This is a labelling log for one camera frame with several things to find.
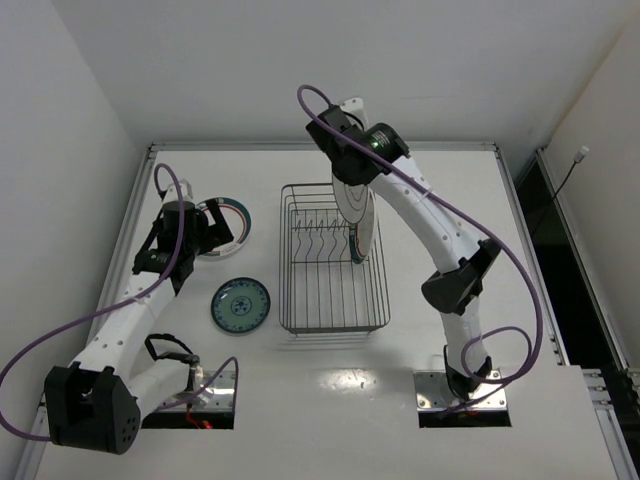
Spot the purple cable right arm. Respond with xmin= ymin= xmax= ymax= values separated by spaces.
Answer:
xmin=296 ymin=83 xmax=545 ymax=419

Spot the metal wire dish rack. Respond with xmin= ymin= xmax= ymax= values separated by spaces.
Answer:
xmin=279 ymin=183 xmax=391 ymax=335

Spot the black hanging usb cable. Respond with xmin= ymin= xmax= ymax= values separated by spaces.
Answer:
xmin=529 ymin=145 xmax=591 ymax=236

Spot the black cable left base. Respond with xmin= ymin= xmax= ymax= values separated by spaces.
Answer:
xmin=143 ymin=333 xmax=201 ymax=391

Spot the white plate with flower motif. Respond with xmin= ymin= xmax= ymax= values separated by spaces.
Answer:
xmin=332 ymin=175 xmax=369 ymax=225

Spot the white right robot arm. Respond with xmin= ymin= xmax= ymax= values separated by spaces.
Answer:
xmin=306 ymin=104 xmax=501 ymax=400

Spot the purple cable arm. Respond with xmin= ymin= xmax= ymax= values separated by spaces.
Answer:
xmin=0 ymin=162 xmax=240 ymax=442
xmin=296 ymin=83 xmax=545 ymax=419

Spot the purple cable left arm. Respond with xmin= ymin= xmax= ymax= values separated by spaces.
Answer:
xmin=0 ymin=162 xmax=240 ymax=442

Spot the blue patterned small plate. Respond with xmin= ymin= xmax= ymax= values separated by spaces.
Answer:
xmin=210 ymin=277 xmax=271 ymax=335

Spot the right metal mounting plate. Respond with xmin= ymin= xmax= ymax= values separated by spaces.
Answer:
xmin=413 ymin=370 xmax=508 ymax=414

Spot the metal mounting plate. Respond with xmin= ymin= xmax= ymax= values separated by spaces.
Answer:
xmin=168 ymin=369 xmax=236 ymax=413
xmin=413 ymin=370 xmax=508 ymax=414

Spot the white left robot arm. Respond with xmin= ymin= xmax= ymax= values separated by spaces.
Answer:
xmin=44 ymin=180 xmax=233 ymax=455

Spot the green red rimmed plate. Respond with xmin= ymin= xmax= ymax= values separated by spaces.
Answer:
xmin=349 ymin=192 xmax=378 ymax=264
xmin=199 ymin=197 xmax=252 ymax=261

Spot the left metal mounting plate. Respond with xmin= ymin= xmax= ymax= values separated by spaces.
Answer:
xmin=168 ymin=369 xmax=236 ymax=413

